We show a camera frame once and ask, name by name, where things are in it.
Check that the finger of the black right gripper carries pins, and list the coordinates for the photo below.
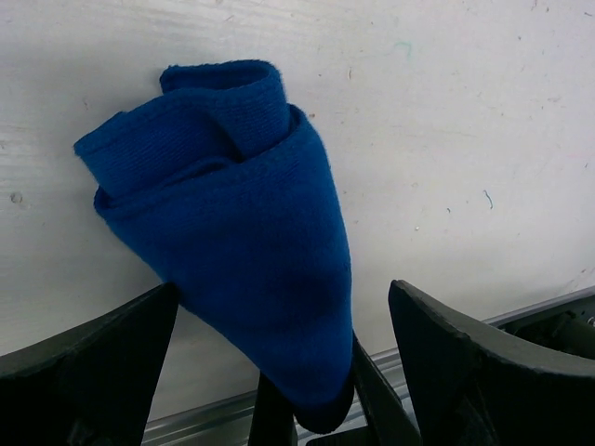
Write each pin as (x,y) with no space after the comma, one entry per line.
(272,420)
(387,423)

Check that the blue towel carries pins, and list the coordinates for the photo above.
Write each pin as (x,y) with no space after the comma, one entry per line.
(220,177)

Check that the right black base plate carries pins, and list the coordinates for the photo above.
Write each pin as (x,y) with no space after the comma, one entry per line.
(570,332)

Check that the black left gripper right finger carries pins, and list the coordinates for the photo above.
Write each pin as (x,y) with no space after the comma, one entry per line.
(472,383)

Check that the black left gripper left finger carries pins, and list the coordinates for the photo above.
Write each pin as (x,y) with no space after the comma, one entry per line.
(92,384)

